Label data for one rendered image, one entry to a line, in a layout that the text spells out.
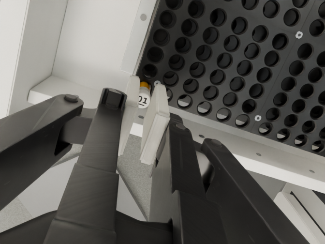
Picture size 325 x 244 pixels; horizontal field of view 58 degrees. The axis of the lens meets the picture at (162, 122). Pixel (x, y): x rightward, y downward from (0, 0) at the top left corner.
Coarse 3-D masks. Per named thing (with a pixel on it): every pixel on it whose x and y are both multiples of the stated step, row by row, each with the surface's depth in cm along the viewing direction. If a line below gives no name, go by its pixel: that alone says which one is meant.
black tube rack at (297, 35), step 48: (192, 0) 22; (240, 0) 22; (288, 0) 22; (144, 48) 26; (192, 48) 23; (240, 48) 23; (288, 48) 23; (192, 96) 25; (240, 96) 25; (288, 96) 25; (288, 144) 26
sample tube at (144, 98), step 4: (140, 84) 23; (144, 84) 23; (148, 84) 24; (140, 88) 22; (144, 88) 22; (148, 88) 23; (140, 92) 21; (144, 92) 21; (148, 92) 22; (140, 96) 21; (144, 96) 21; (148, 96) 21; (140, 100) 21; (144, 100) 21; (148, 100) 21; (140, 104) 21; (144, 104) 21; (148, 104) 21
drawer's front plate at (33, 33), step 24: (0, 0) 19; (24, 0) 19; (48, 0) 22; (0, 24) 19; (24, 24) 19; (48, 24) 24; (0, 48) 20; (24, 48) 21; (48, 48) 26; (0, 72) 20; (24, 72) 22; (48, 72) 29; (0, 96) 21; (24, 96) 24
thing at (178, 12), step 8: (184, 0) 22; (160, 8) 22; (168, 8) 22; (176, 8) 22; (160, 16) 22; (176, 16) 22; (160, 24) 22; (176, 24) 22; (152, 32) 23; (168, 32) 23; (152, 40) 23; (168, 40) 23; (160, 48) 23; (168, 48) 23; (144, 56) 23; (144, 64) 23; (152, 64) 23; (160, 64) 23; (160, 72) 24; (144, 80) 24; (152, 80) 24; (152, 88) 24
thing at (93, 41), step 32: (96, 0) 28; (128, 0) 28; (64, 32) 28; (96, 32) 29; (128, 32) 29; (64, 64) 29; (96, 64) 30; (32, 96) 25; (96, 96) 29; (192, 128) 30; (224, 128) 33; (256, 160) 28; (288, 160) 31; (320, 160) 35
